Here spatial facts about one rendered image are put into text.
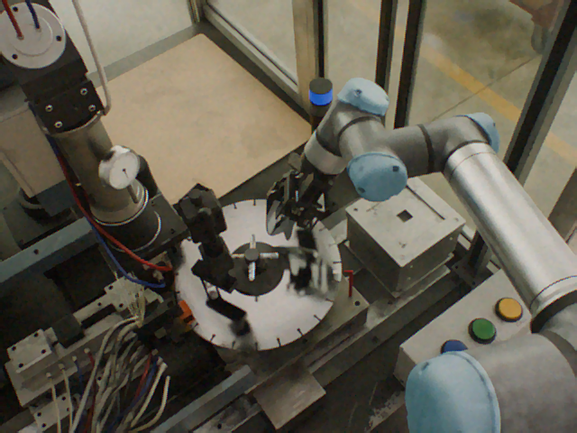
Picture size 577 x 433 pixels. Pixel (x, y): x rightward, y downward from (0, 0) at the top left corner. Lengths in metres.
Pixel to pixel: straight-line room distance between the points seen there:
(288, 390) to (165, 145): 0.79
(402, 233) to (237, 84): 0.77
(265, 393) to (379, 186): 0.51
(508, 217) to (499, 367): 0.22
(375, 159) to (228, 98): 0.95
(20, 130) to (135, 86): 1.13
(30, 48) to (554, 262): 0.57
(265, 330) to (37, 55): 0.63
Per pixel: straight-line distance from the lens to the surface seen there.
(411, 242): 1.16
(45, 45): 0.57
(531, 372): 0.55
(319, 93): 1.05
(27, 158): 0.71
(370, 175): 0.76
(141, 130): 1.64
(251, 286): 1.04
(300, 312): 1.02
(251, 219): 1.13
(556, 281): 0.65
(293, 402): 1.10
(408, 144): 0.80
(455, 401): 0.53
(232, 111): 1.63
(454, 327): 1.09
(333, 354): 1.19
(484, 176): 0.75
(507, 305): 1.12
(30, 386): 1.24
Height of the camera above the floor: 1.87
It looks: 55 degrees down
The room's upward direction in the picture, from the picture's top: 7 degrees counter-clockwise
